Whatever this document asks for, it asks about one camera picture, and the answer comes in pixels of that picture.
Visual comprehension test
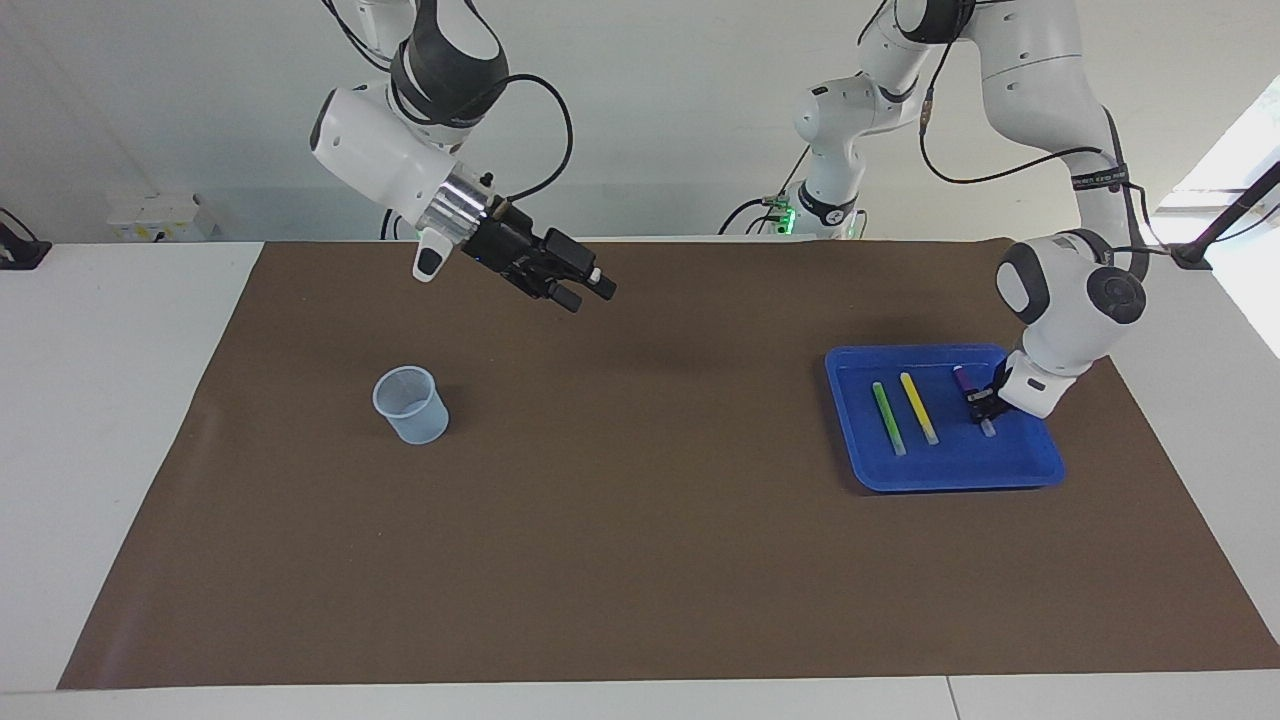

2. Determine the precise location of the purple pen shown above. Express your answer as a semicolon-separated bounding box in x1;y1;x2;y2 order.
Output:
952;365;996;438

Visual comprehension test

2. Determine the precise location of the yellow pen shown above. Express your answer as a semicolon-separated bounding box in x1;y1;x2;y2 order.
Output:
899;372;941;447

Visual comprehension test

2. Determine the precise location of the green pen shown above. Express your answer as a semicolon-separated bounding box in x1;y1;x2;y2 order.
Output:
872;381;908;458

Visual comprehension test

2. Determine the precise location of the blue plastic tray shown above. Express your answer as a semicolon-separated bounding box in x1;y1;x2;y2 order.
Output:
824;344;1067;494

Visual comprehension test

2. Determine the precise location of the clear plastic measuring cup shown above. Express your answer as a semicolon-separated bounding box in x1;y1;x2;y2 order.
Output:
372;366;450;446

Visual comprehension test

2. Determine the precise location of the black clamp stand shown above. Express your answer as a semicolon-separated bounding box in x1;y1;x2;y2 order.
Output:
1165;160;1280;271

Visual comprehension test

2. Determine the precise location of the brown table mat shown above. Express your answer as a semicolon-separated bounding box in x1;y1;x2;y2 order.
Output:
57;238;1280;691

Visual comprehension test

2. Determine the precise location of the white power strip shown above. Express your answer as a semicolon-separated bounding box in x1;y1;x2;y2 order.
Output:
108;193;216;243

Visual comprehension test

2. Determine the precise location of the black table clamp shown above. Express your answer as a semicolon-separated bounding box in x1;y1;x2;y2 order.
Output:
0;208;53;271

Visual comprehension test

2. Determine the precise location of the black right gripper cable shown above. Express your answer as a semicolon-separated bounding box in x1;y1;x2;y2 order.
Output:
440;73;576;206

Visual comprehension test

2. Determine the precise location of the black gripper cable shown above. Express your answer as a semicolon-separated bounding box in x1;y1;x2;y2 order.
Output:
918;30;1151;281
440;73;576;206

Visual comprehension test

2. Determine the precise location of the black left base cable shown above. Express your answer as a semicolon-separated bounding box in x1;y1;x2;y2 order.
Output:
718;150;811;236

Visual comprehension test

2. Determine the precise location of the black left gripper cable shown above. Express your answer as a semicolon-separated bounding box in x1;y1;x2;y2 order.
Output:
918;30;1151;281

